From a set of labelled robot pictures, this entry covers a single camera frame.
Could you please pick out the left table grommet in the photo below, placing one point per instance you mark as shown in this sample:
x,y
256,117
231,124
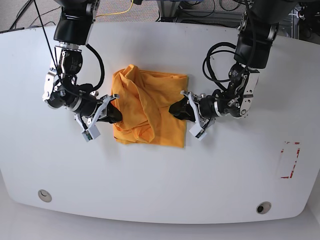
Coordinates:
x,y
45,196

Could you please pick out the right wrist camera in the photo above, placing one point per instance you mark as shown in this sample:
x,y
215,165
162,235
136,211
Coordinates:
x,y
91,133

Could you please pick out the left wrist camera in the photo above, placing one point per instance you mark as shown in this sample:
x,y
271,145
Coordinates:
x,y
198,132

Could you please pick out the aluminium frame stand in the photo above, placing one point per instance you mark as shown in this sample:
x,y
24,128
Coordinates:
x,y
167,10

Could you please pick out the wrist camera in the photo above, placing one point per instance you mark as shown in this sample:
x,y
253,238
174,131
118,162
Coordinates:
x,y
91,133
198,132

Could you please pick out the table grommet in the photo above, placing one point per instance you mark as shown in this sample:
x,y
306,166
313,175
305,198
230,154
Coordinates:
x,y
45,196
263,207

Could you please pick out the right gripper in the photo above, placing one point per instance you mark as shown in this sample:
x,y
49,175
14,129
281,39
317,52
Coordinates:
x,y
97,110

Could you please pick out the red tape rectangle marking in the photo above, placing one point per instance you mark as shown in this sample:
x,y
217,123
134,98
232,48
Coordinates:
x,y
288,159

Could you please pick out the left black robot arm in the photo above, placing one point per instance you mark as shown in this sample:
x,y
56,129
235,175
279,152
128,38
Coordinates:
x,y
257,31

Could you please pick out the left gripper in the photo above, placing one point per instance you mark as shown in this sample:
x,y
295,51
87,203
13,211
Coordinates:
x,y
181,110

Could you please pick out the orange t-shirt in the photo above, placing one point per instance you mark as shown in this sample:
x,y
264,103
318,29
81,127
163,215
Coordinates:
x,y
144,101

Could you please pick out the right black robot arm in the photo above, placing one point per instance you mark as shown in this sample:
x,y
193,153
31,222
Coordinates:
x,y
61,89

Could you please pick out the right table grommet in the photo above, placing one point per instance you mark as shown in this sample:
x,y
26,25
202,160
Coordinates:
x,y
263,207

